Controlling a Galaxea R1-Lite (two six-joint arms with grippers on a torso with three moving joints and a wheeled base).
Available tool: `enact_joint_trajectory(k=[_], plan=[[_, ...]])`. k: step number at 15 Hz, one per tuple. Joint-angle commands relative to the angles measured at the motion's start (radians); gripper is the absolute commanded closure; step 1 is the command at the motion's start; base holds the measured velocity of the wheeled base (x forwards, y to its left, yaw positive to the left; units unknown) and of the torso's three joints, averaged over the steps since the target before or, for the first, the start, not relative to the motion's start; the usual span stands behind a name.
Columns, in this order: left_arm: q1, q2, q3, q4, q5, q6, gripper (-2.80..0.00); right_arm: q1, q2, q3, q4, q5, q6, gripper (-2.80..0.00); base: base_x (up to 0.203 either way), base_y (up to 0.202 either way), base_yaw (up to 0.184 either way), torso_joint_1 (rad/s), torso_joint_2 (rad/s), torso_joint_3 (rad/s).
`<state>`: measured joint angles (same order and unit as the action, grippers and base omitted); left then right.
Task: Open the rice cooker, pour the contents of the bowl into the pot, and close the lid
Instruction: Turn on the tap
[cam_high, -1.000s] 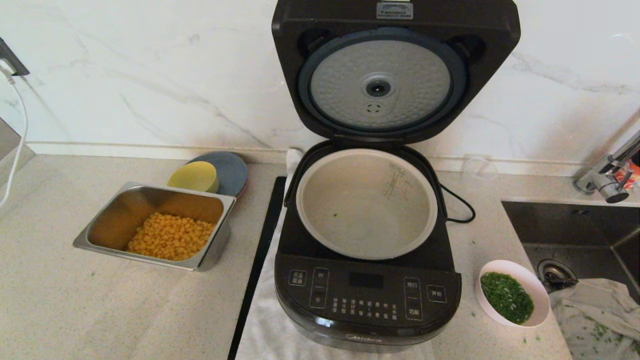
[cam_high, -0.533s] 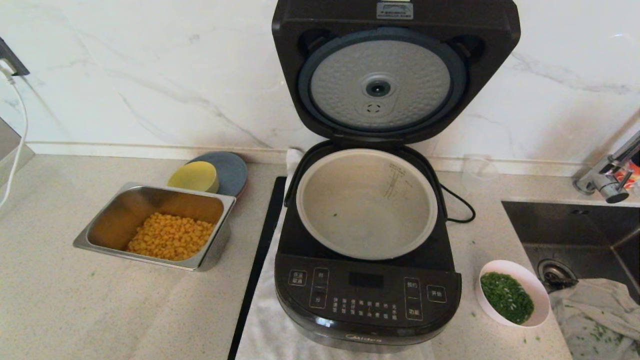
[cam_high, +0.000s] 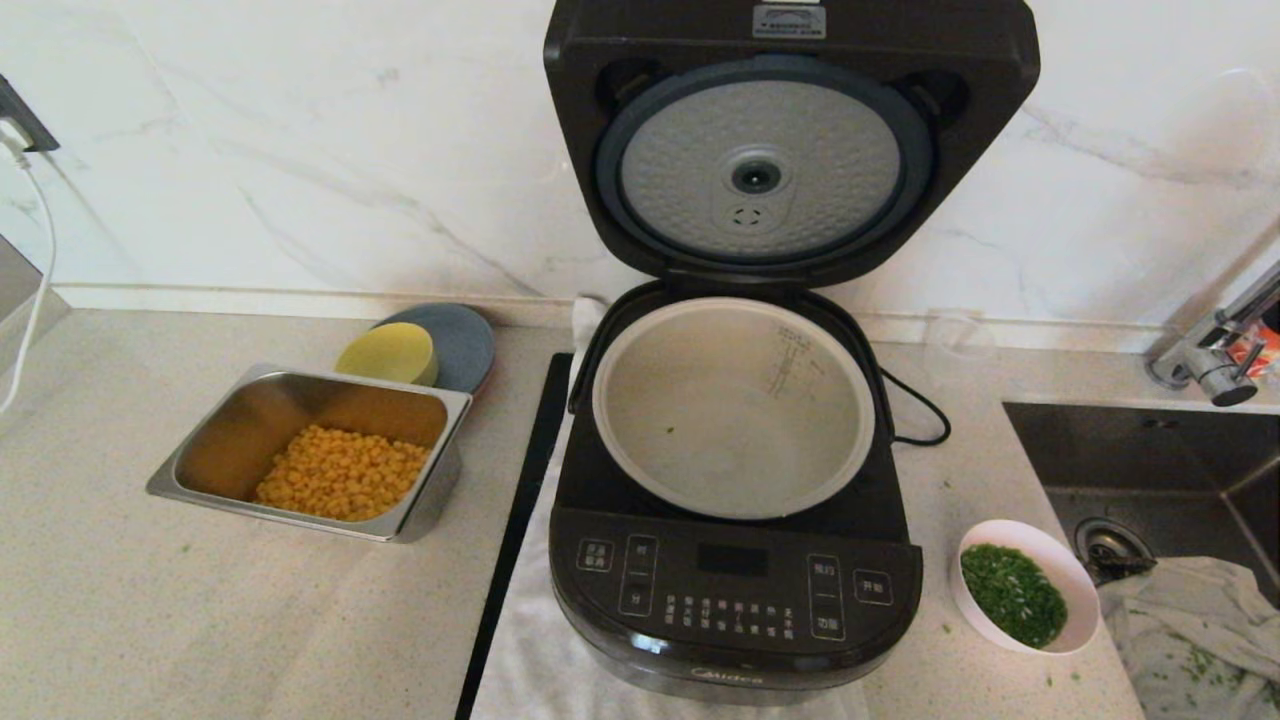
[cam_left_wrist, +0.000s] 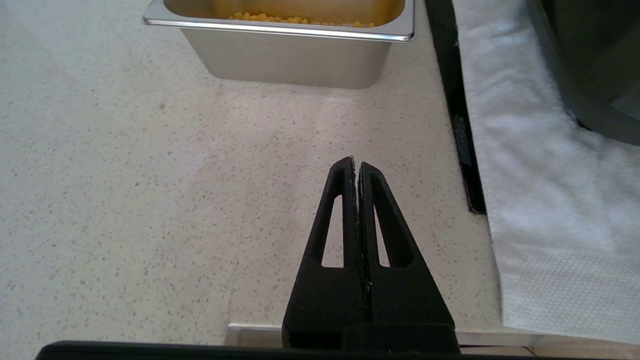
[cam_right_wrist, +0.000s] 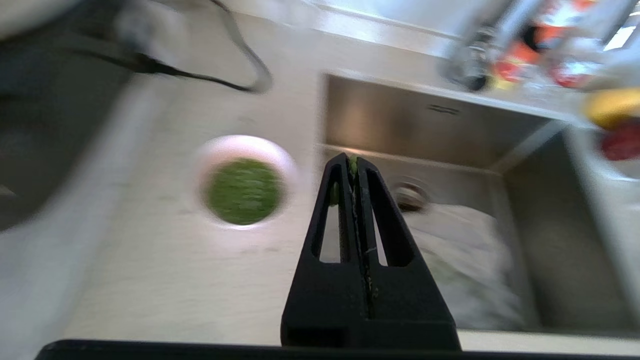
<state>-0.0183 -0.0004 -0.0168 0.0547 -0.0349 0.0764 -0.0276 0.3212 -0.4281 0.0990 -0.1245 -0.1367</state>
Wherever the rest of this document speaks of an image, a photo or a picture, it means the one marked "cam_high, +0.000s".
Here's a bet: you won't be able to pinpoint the orange dish soap bottle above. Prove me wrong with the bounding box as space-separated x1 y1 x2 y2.
1235 318 1280 379

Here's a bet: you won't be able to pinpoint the grey inner pot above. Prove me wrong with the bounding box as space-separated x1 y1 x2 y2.
592 296 877 521

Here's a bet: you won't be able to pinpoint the white charger cable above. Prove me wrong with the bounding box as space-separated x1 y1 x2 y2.
0 120 57 416

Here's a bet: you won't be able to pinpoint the chrome faucet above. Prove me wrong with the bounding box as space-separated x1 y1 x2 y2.
1148 262 1280 407

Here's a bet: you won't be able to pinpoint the black rice cooker lid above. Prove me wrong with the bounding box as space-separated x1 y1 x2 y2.
543 0 1041 291

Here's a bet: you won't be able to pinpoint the yellow corn kernels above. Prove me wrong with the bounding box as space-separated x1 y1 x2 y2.
253 424 433 522

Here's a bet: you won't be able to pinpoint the stainless steel tray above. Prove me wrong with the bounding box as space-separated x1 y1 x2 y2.
145 362 473 544

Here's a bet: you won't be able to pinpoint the stainless steel sink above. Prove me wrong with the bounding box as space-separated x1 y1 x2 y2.
1003 400 1280 720

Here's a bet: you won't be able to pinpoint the black rice cooker body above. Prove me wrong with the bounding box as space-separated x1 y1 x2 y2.
548 280 926 707

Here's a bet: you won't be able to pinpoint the crumpled white cloth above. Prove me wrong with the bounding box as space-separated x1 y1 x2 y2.
1098 556 1280 720

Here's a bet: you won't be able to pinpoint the yellow bowl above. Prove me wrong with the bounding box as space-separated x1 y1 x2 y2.
333 321 439 388

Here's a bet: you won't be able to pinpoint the long black strip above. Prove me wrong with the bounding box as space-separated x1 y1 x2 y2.
455 350 574 720

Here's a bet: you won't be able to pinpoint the white round bowl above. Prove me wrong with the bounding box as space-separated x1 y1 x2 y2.
955 519 1101 657

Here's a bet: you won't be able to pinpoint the black power cord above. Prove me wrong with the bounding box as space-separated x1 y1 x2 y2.
880 368 953 448

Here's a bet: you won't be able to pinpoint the metal sink drain strainer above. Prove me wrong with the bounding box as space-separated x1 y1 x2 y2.
1075 517 1159 584

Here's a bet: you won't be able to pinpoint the chopped green onions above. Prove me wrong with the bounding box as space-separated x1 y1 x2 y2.
960 543 1069 650

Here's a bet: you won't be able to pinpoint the grey-blue plate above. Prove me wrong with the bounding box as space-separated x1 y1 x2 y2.
372 302 496 396

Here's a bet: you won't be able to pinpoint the white towel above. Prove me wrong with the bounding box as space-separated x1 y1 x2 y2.
470 295 871 720

